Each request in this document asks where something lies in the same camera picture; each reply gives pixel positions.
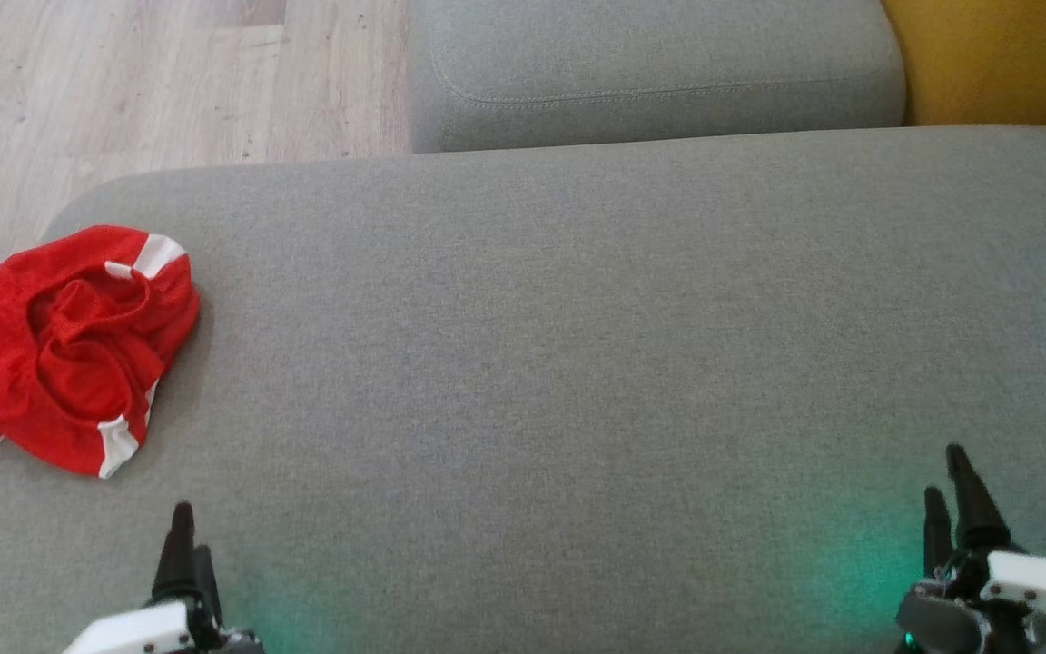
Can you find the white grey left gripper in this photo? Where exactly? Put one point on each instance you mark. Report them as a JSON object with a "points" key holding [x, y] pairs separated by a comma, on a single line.
{"points": [[146, 634]]}

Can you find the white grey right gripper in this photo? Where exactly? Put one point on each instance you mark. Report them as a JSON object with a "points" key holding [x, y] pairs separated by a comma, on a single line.
{"points": [[1041, 590]]}

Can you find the mustard yellow upholstered block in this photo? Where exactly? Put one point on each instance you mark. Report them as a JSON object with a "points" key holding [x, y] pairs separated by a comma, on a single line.
{"points": [[1004, 54]]}

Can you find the grey fabric sofa seat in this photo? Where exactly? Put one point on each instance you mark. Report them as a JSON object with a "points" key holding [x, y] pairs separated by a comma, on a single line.
{"points": [[577, 381]]}

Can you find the red white basketball jersey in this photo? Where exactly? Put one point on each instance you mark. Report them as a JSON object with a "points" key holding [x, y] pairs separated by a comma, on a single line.
{"points": [[60, 354]]}

